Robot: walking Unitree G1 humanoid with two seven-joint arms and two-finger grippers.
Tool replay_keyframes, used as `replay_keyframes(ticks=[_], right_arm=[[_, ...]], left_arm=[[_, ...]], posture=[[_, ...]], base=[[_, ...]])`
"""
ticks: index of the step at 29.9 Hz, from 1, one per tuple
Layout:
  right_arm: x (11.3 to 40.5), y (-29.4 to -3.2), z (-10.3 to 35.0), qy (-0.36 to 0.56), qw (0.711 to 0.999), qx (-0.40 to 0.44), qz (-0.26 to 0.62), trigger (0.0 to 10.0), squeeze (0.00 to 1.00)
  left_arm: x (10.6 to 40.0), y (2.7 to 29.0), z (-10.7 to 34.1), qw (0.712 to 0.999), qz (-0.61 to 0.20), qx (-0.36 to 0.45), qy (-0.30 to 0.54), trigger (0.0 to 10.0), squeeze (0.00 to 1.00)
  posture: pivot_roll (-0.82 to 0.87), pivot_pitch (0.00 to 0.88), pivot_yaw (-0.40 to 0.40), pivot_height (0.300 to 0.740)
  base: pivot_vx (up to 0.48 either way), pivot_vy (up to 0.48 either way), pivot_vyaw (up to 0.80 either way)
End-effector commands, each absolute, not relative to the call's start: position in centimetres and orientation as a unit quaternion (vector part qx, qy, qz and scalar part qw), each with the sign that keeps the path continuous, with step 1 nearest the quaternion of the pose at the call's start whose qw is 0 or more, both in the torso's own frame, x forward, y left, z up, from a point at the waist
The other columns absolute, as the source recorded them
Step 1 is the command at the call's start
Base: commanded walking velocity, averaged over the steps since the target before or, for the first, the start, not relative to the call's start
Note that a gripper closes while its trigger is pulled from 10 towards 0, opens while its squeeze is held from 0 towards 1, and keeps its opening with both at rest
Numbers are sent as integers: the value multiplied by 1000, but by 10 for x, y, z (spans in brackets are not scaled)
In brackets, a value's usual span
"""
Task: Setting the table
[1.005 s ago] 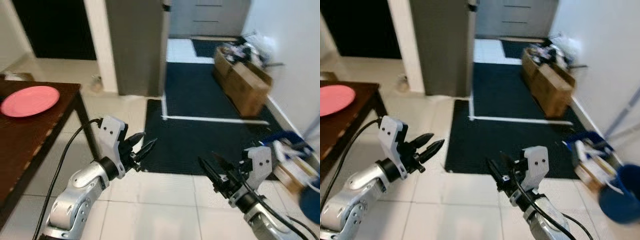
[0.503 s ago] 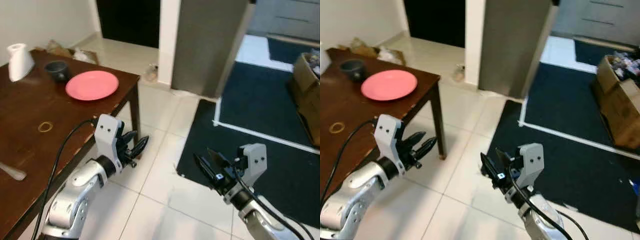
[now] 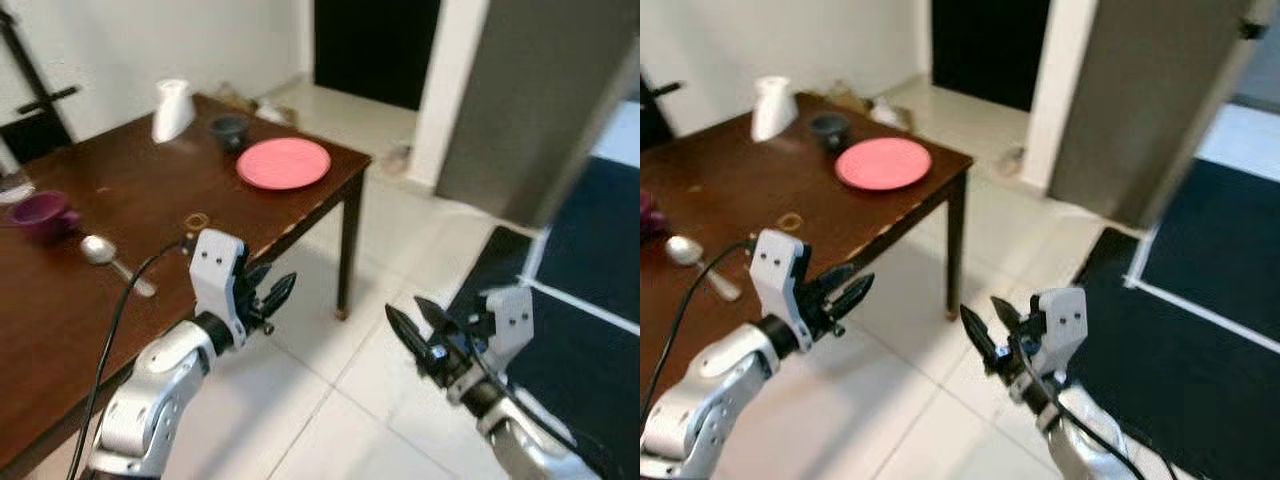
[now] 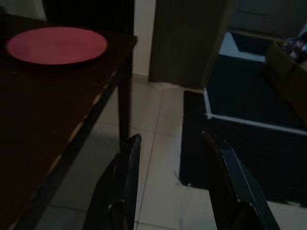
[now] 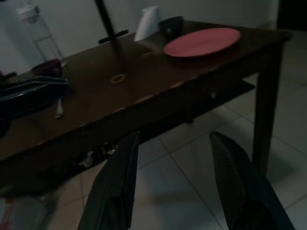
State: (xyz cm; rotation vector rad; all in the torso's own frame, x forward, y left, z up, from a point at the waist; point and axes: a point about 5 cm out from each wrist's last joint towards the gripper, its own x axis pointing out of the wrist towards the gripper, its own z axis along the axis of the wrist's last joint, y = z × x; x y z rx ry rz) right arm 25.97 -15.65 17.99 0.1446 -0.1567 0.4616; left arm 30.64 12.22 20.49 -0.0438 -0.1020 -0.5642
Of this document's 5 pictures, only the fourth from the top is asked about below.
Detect brown cardboard box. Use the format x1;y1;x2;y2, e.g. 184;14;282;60
262;39;307;119

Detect brown wooden door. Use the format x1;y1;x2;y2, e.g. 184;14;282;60
148;0;233;90

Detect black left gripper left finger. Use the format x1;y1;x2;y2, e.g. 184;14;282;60
83;133;142;230

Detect dark panelled door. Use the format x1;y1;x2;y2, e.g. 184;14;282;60
227;0;307;39

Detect round red plate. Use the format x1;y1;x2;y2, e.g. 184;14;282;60
5;26;108;65

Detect black floor rug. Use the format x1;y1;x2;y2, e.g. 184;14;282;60
179;90;307;209

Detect dark wooden table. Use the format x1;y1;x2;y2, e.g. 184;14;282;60
0;13;138;230

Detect black mat with white border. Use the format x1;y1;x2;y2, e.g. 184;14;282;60
203;31;307;135

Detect colourful items in box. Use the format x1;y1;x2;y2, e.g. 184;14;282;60
284;35;307;63

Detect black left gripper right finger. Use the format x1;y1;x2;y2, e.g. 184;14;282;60
201;130;282;230

